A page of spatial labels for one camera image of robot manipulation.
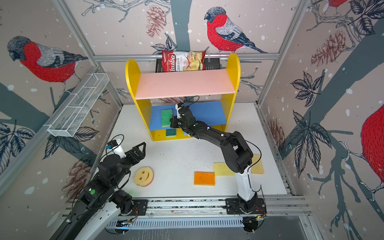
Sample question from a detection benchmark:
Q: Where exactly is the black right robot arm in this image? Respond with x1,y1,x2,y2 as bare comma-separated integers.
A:
170,103,258,213

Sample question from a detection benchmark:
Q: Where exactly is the dark green scrub sponge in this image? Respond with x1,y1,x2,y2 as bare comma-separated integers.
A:
166,129,177,138

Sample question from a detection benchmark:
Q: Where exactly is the white mesh wall basket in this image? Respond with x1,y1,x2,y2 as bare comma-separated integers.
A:
48,73,110,137

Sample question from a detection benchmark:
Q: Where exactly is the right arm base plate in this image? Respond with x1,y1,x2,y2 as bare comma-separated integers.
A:
224,198,267,216

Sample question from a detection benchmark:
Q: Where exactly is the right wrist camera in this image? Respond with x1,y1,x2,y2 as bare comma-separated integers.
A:
175,103,184,119

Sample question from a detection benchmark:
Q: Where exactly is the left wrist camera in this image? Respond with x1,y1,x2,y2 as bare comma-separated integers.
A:
106,139,126,158

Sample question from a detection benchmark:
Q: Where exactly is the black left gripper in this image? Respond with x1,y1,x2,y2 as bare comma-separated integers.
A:
112,141,146,187

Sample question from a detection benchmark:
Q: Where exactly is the yellow smiley face sponge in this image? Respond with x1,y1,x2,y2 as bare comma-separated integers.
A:
134,167,154,187

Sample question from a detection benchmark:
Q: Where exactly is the yellow sponge front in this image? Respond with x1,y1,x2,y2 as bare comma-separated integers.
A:
214,163,235,177

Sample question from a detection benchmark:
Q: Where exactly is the yellow shelf unit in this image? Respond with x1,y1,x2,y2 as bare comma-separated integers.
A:
125,54,241,142

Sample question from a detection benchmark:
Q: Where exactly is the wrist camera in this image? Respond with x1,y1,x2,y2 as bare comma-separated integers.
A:
106,139,126,158
175,103,184,119

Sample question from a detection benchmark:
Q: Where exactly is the light green scrub sponge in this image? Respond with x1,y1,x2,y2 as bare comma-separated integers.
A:
161,109,173,128

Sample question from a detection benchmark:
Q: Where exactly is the pale orange sponge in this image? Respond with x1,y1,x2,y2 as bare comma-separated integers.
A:
251,154,264,175

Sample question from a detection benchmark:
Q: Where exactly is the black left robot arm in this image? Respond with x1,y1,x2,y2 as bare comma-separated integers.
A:
51,142,148,240

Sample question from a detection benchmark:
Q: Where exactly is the red cassava chips bag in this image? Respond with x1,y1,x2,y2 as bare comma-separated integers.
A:
162,51,206,72

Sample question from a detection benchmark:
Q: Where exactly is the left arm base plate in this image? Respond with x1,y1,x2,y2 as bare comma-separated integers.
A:
108,199,149,218

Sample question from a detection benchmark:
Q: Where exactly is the aluminium front rail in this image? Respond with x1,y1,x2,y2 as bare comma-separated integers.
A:
134,195,312,218

